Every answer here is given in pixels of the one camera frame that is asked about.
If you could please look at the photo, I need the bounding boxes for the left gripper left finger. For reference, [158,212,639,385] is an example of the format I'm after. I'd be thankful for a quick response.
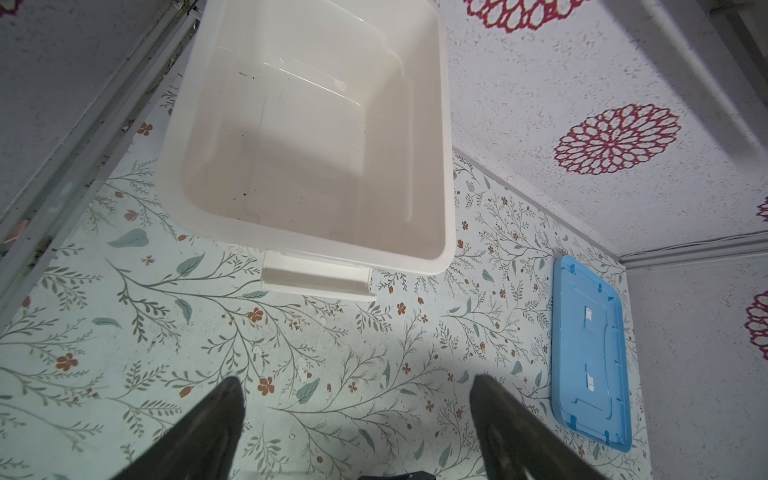
[115,376,245,480]

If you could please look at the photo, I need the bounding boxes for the white plastic bin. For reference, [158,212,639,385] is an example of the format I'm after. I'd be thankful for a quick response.
[155,1,456,301]

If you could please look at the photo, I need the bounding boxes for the blue plastic lid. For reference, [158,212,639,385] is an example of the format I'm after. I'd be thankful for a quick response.
[551,256,632,453]

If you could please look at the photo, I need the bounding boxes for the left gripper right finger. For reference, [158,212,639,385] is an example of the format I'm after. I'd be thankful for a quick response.
[469,374,603,479]

